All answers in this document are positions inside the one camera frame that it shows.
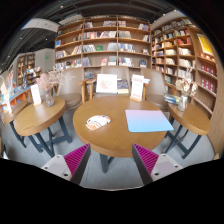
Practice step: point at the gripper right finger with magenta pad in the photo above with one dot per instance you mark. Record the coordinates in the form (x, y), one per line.
(152, 166)

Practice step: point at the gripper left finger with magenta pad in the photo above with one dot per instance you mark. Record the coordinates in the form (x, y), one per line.
(70, 167)

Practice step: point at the pink-blue gradient mouse pad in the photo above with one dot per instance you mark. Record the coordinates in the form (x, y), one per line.
(142, 121)

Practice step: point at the round wooden left table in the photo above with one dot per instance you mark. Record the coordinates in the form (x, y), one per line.
(36, 118)

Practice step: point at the round wooden table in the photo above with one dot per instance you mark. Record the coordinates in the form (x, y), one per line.
(36, 118)
(192, 119)
(113, 139)

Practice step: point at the round wooden centre table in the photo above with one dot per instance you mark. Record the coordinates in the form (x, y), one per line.
(113, 139)

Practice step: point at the round wooden right table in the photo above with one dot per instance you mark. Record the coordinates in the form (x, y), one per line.
(192, 119)

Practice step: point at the stack of books right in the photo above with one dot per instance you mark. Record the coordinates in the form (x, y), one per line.
(171, 98)

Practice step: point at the white sign card left table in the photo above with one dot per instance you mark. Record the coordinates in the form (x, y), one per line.
(36, 94)

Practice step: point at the beige armchair left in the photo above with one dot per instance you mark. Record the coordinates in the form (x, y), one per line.
(72, 87)

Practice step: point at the beige armchair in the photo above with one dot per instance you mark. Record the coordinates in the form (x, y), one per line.
(72, 87)
(155, 92)

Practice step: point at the beige armchair right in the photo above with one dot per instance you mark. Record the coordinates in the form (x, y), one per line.
(155, 92)

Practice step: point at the white red standing sign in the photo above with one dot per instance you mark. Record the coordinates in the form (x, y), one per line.
(137, 87)

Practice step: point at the glass vase with dried flowers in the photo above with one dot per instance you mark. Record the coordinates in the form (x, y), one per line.
(188, 87)

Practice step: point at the book standing on chair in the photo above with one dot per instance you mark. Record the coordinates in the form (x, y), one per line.
(122, 86)

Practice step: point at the glass vase with pink flowers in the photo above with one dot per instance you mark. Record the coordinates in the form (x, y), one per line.
(47, 81)

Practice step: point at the white pink display board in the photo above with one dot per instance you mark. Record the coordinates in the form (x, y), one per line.
(106, 83)

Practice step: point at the beige chair centre back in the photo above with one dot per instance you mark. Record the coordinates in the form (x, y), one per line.
(119, 71)

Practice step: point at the wooden bookshelf far left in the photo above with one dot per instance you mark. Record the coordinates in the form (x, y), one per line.
(25, 69)

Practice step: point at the large wooden bookshelf centre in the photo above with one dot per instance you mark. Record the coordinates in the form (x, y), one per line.
(113, 40)

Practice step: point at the wooden bookshelf right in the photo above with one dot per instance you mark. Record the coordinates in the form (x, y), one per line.
(179, 44)

